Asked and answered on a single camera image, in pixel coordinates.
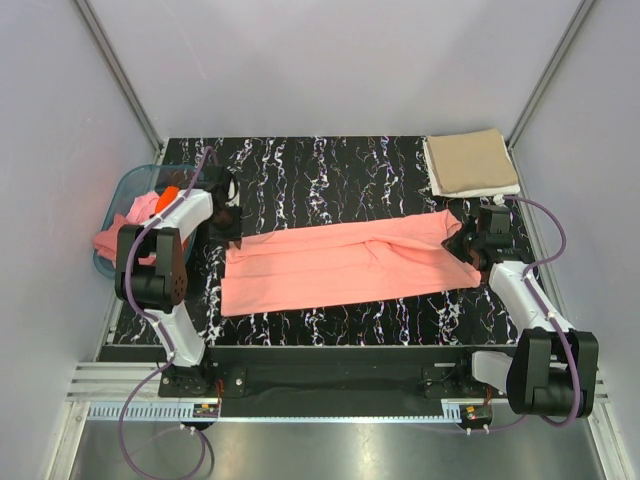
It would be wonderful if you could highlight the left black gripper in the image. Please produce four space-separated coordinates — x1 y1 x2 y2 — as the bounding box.
208 202 243 250

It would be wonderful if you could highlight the left aluminium corner post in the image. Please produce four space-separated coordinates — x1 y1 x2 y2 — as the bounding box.
70 0 165 158

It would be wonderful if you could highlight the slotted cable duct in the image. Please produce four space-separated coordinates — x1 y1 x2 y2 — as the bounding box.
87 402 194 421

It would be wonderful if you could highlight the dusty rose t shirt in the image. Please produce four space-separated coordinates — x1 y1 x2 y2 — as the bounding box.
92 214 152 267

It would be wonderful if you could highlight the orange t shirt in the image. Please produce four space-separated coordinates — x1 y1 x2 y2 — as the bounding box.
154 186 180 214

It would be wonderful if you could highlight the folded beige t shirt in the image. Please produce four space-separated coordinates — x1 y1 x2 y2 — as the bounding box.
425 128 519 196

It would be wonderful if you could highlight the right aluminium corner post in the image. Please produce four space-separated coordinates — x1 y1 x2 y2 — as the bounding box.
505 0 600 151

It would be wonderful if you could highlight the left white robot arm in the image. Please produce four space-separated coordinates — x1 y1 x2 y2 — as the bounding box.
115 167 242 396

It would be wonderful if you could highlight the teal plastic laundry basket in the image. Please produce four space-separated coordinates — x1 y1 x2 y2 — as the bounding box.
93 165 195 280

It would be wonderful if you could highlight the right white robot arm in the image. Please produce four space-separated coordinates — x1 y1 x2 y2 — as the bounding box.
442 205 599 427

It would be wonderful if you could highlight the aluminium corner post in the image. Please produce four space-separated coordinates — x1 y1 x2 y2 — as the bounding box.
505 0 600 151
70 0 165 158

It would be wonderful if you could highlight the aluminium frame rail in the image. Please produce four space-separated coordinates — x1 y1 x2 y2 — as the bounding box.
66 362 158 401

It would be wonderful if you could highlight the salmon pink t shirt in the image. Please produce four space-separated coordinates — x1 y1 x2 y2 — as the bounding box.
221 211 481 317

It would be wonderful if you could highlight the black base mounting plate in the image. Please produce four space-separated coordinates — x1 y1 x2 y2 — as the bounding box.
159 346 486 425

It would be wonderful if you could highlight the light pink t shirt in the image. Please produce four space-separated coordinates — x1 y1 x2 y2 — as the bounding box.
125 192 160 225

